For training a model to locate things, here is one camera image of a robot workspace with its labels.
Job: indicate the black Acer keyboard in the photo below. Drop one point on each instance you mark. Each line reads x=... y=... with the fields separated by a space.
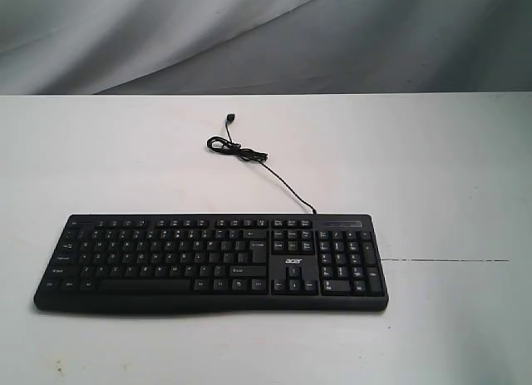
x=208 y=263

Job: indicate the grey backdrop cloth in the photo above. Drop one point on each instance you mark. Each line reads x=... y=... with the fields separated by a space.
x=209 y=47

